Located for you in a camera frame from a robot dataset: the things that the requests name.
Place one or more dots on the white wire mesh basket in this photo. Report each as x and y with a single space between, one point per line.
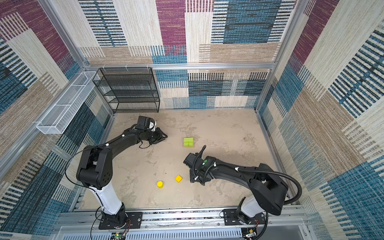
57 119

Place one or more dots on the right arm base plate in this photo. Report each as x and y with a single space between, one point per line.
234 217

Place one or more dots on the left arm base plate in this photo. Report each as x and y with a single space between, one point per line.
132 220

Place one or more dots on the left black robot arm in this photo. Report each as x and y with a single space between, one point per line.
95 170

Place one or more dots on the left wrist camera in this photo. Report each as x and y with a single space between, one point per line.
152 125

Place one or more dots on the small yellow square block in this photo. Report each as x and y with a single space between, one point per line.
178 178

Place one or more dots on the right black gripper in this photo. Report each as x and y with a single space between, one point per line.
192 177

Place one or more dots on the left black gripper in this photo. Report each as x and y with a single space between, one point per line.
159 136

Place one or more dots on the yellow cylinder block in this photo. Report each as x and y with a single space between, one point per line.
160 184

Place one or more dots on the black wire shelf rack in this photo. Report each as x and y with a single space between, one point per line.
128 90

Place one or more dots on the aluminium front rail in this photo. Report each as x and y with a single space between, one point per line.
186 224

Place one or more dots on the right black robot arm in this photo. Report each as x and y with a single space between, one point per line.
268 189

